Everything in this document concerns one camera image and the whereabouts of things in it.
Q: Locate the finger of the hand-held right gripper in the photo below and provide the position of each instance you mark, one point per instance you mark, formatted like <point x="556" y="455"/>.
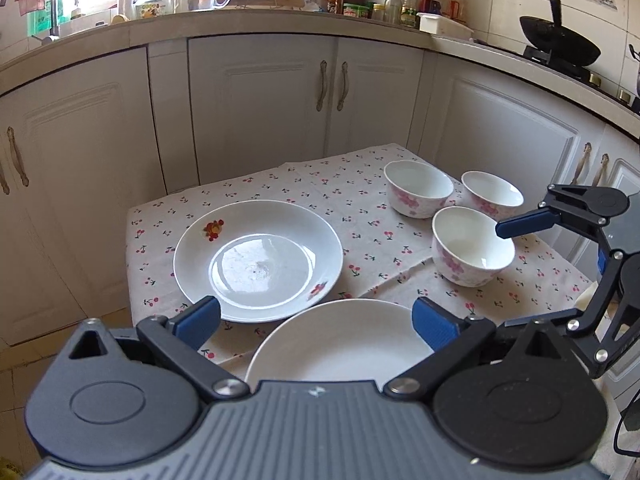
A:
<point x="607" y="310"/>
<point x="522" y="224"/>

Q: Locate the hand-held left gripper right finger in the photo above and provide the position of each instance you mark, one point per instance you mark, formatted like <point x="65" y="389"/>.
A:
<point x="435" y="322"/>

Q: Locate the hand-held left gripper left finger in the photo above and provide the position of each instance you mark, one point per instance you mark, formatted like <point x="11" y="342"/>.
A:
<point x="195" y="320"/>

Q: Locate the white pink-floral bowl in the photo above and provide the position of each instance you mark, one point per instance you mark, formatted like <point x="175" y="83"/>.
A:
<point x="472" y="245"/>
<point x="417" y="182"/>
<point x="492" y="192"/>

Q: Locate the white cabinet door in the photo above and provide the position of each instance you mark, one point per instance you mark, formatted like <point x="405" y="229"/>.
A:
<point x="622" y="170"/>
<point x="90" y="160"/>
<point x="500" y="125"/>
<point x="380" y="100"/>
<point x="260" y="110"/>

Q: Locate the cherry print tablecloth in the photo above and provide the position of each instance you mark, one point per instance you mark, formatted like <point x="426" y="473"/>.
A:
<point x="350" y="200"/>

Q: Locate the gas stove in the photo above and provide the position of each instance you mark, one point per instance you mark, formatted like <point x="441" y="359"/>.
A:
<point x="600" y="72"/>

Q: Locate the black wok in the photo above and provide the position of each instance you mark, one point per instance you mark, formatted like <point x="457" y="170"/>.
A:
<point x="560" y="40"/>

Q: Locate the narrow white cabinet panel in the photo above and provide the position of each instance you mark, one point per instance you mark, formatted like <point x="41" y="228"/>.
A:
<point x="172" y="110"/>

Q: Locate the white plastic container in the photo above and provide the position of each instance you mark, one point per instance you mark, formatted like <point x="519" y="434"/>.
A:
<point x="445" y="25"/>

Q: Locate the tall clear bottle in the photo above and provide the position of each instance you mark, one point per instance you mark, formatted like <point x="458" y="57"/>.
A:
<point x="410" y="7"/>

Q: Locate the clear glass bottle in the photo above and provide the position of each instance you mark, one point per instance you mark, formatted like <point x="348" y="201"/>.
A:
<point x="393" y="7"/>

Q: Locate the green box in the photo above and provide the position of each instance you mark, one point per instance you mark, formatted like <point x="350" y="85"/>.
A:
<point x="356" y="10"/>

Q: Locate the beige kitchen countertop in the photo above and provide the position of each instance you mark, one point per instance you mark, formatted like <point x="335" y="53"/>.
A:
<point x="250" y="22"/>

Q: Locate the floral glass jar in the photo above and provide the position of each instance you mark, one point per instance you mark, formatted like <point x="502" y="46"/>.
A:
<point x="150" y="6"/>

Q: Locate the metal kitchen faucet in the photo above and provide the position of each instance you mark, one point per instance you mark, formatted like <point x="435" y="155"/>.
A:
<point x="50" y="10"/>

